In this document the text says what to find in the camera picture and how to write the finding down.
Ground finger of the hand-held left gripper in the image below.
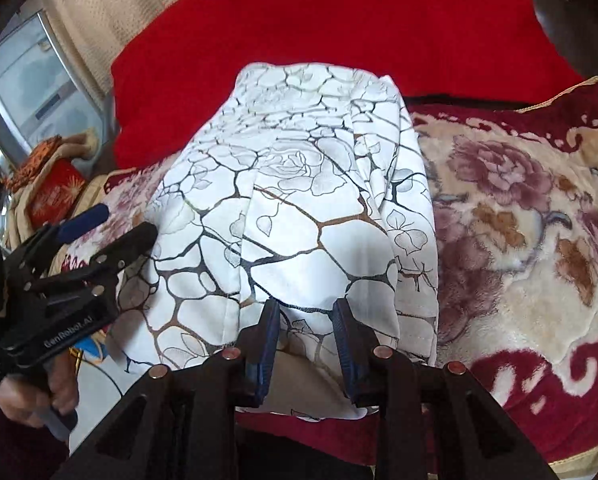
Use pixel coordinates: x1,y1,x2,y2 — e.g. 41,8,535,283
86,221,159,291
6,203,110,281

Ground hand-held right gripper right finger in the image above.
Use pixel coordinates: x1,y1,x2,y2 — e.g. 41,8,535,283
331,299,555,480

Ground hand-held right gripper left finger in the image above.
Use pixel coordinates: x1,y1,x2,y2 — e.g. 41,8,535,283
51,299,282,480

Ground white cracked-pattern coat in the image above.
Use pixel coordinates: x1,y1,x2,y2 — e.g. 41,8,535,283
106,62,440,421

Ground person's left hand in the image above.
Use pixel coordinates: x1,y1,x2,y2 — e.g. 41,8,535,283
0,360,80,428

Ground red gift box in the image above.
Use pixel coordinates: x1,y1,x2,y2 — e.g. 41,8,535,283
29,160,87,228

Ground blue bag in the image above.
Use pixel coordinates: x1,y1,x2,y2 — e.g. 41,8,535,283
71,337,110,363

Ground beige fur-trimmed jacket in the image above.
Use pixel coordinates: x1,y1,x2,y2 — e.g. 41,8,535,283
4,130,100,251

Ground orange patterned folded cloth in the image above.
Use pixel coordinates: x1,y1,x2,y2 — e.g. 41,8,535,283
9,141,67,191

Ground silver floral refrigerator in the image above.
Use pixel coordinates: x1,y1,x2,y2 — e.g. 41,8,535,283
0,10,104,171

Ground beige dotted curtain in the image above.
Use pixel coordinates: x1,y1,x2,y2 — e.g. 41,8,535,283
44,0,180,106

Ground floral red beige blanket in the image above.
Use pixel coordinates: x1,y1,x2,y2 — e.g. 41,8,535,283
49,76,598,466

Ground plain red sofa cover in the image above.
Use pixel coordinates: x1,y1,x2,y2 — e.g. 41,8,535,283
110,0,585,171

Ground brown sofa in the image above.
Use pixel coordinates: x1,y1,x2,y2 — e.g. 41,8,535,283
509,0,598,81

